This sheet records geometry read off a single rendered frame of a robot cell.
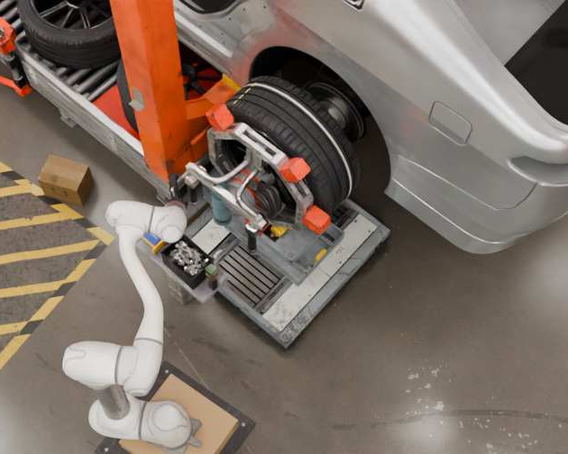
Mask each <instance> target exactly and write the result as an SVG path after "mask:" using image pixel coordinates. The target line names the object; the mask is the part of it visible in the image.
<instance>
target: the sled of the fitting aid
mask: <svg viewBox="0 0 568 454"><path fill-rule="evenodd" d="M225 228H226V229H227V230H228V231H229V232H231V233H232V234H233V235H235V236H236V237H237V238H238V239H239V240H241V241H242V242H243V243H245V244H246V245H248V233H247V232H246V231H245V229H244V228H243V227H242V226H241V225H240V224H239V223H238V222H236V221H235V220H234V219H232V221H231V222H230V223H229V224H227V225H226V226H225ZM343 239H344V231H343V230H341V229H340V228H339V227H337V226H336V225H335V224H334V223H332V222H331V221H330V226H329V227H328V228H327V229H326V230H325V231H324V232H323V233H322V234H321V235H320V236H319V237H318V238H317V240H316V241H315V242H314V243H313V244H312V245H311V246H310V247H309V248H308V249H307V250H306V251H305V252H304V253H303V254H302V255H301V256H300V257H299V258H298V260H297V261H296V262H295V263H294V264H293V265H292V266H290V264H288V263H287V262H286V261H285V260H283V259H282V258H281V257H280V256H278V255H277V254H276V253H275V252H273V251H272V250H271V249H269V248H268V247H267V246H266V245H264V244H263V243H262V242H261V241H259V240H258V239H257V238H256V245H257V251H256V253H257V254H258V255H260V256H261V257H262V258H263V259H265V260H266V261H267V262H268V263H270V264H271V265H272V266H273V267H275V269H277V270H278V271H279V272H280V273H281V274H282V275H284V276H285V277H286V278H288V279H289V280H290V281H291V282H293V283H294V284H295V285H296V286H300V285H301V284H302V283H303V281H304V280H305V279H306V278H307V277H308V276H309V275H310V274H311V273H312V272H313V271H314V270H315V269H316V268H317V266H318V265H319V264H320V263H321V262H322V261H323V260H324V259H325V258H326V257H327V256H328V255H329V254H330V253H331V251H332V250H333V249H334V248H335V247H336V246H337V245H338V244H339V243H340V242H341V241H342V240H343Z"/></svg>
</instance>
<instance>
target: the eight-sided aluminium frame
mask: <svg viewBox="0 0 568 454"><path fill-rule="evenodd" d="M247 136H248V137H249V138H251V139H252V141H251V140H250V139H249V138H247ZM207 140H208V150H209V156H208V157H209V159H210V160H211V162H212V165H214V166H215V168H216V169H217V171H218V172H219V173H220V175H221V176H224V175H226V174H227V171H226V170H225V169H224V167H223V165H222V164H221V163H222V162H223V164H224V166H225V167H226V168H227V170H228V171H229V172H230V171H232V170H233V169H234V166H233V164H232V163H231V162H230V160H229V159H228V158H227V157H226V155H225V153H224V140H237V141H239V142H240V143H242V144H243V145H244V146H246V147H247V148H249V149H250V150H251V151H252V152H254V153H255V154H256V155H258V156H259V157H261V158H262V159H263V160H264V161H266V162H267V163H268V164H270V165H271V167H272V168H273V169H274V170H275V171H276V173H277V174H278V176H279V178H280V179H281V181H282V182H283V184H284V185H285V187H286V188H287V189H288V191H289V192H290V194H291V195H292V197H293V198H294V200H295V201H296V203H297V208H296V213H285V212H282V213H281V214H280V215H279V216H278V217H277V218H276V219H275V220H274V221H273V222H271V221H270V220H269V224H271V225H272V226H275V227H281V228H286V229H291V230H295V231H297V232H298V231H301V232H302V231H303V229H304V228H305V227H306V225H305V224H303V218H304V215H305V214H306V213H307V212H308V211H309V210H310V209H311V208H312V206H313V202H314V197H313V196H312V194H311V192H310V191H309V190H308V188H307V186H306V185H305V183H304V182H303V180H302V179H301V180H300V181H299V182H294V183H295V185H296V186H297V187H295V185H294V184H293V183H289V182H288V181H287V180H286V178H284V177H283V175H282V174H281V173H280V172H279V171H280V169H281V168H283V167H284V166H285V165H286V164H287V163H288V162H289V161H290V159H289V158H288V157H287V156H286V154H284V153H283V152H282V151H281V150H279V149H277V148H276V147H275V146H273V145H272V144H271V143H269V142H268V141H266V140H265V139H264V138H262V137H261V136H260V134H258V133H257V132H255V131H254V130H253V129H251V128H250V126H248V125H246V124H245V123H233V124H232V125H231V126H230V127H228V128H227V129H226V130H225V131H224V132H216V131H215V129H214V128H213V127H212V128H211V129H209V130H208V131H207ZM253 141H255V142H258V143H260V145H261V146H262V147H264V148H265V149H266V151H268V152H269V153H270V154H271V155H273V157H272V156H271V155H270V154H269V153H268V152H266V151H265V150H263V149H262V148H261V147H259V146H258V145H257V144H256V143H254V142H253ZM297 188H298V190H299V191H300V193H299V191H298V190H297ZM252 209H253V210H254V211H255V212H257V213H259V212H261V213H262V214H264V215H265V216H266V217H267V215H268V213H267V212H265V211H264V210H263V209H262V208H260V207H259V206H258V205H257V204H255V205H254V206H253V207H252Z"/></svg>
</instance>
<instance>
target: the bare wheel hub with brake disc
mask: <svg viewBox="0 0 568 454"><path fill-rule="evenodd" d="M307 91H308V92H309V93H311V94H312V95H313V98H314V99H316V100H317V102H318V103H320V104H321V105H322V106H323V107H324V108H325V109H326V110H327V112H329V113H330V114H331V115H332V117H334V119H335V120H336V121H337V123H338V124H339V125H340V127H341V128H342V129H343V130H344V133H345V134H346V136H347V137H348V140H349V141H350V142H351V143H354V142H356V141H358V140H359V139H360V138H361V136H362V134H363V123H362V118H361V116H360V114H359V112H358V111H357V109H356V108H355V106H354V105H353V103H352V102H351V101H350V100H349V99H348V98H347V97H346V96H345V95H344V94H343V93H342V92H340V91H339V90H338V89H336V88H334V87H333V86H330V85H328V84H325V83H314V84H312V85H311V86H310V87H309V88H308V89H307Z"/></svg>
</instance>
